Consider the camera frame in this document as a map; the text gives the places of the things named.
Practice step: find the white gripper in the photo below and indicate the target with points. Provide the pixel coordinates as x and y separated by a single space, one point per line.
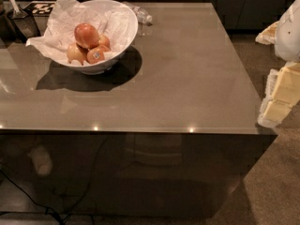
289 32

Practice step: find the white ceramic bowl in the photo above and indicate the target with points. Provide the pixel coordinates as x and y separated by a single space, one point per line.
110 59

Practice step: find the back right red apple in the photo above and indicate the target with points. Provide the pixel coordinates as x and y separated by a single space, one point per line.
104 40

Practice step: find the large top red apple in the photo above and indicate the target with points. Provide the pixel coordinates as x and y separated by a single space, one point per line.
86 35

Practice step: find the left yellowish apple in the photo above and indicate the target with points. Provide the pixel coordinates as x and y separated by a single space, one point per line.
76 53

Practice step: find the clear plastic water bottle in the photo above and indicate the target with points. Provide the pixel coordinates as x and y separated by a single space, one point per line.
142 15

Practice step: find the white crumpled paper liner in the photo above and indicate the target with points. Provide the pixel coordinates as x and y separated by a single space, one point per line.
109 17

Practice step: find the black white marker tag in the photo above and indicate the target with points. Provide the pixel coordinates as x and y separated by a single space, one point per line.
40 8

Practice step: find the black scoop with white handle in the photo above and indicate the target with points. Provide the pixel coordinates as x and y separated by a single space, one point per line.
23 22

